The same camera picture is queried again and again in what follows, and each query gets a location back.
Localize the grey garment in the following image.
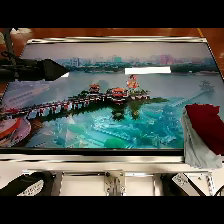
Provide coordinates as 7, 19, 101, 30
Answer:
180, 109, 224, 170

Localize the red garment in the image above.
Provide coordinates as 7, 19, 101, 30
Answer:
184, 103, 224, 157

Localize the silver frame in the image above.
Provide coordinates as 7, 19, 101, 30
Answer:
0, 152, 224, 197

